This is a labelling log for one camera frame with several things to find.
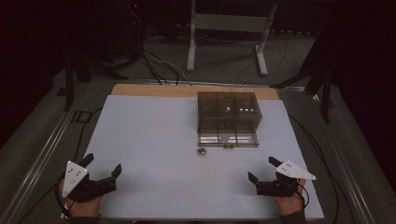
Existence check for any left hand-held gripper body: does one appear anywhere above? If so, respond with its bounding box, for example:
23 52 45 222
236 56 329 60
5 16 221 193
61 160 118 203

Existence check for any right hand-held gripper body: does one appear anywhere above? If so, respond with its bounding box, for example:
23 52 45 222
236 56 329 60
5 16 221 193
255 160 318 198

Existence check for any transparent grey drawer box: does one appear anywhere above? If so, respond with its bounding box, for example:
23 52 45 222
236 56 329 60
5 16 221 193
196 91 263 149

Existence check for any person's left hand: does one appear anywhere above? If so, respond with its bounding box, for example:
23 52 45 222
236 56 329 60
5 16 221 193
58 178 104 218

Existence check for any person's right hand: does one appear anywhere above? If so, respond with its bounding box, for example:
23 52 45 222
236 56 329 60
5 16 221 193
272 178 307 217

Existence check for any white table cover sheet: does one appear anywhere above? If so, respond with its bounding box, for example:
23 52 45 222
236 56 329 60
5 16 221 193
81 94 325 221

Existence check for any black tripod stand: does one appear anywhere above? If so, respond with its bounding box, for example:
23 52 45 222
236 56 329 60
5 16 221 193
63 46 129 112
270 36 335 124

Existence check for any white metal stand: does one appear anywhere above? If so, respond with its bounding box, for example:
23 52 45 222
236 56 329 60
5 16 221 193
186 0 278 77

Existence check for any black device with red light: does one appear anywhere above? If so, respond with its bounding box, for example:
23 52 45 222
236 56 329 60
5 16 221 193
125 0 147 27

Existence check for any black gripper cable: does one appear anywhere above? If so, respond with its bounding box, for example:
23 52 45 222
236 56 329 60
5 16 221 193
292 182 311 210
54 173 77 220

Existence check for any black floor cable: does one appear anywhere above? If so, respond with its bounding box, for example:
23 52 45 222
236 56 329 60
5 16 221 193
72 106 105 163
289 114 342 224

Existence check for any aluminium floor rail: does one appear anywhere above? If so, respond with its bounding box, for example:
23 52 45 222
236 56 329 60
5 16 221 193
0 81 94 224
306 90 379 224

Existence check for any white floor cable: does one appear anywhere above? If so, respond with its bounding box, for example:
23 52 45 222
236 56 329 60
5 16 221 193
142 43 192 87

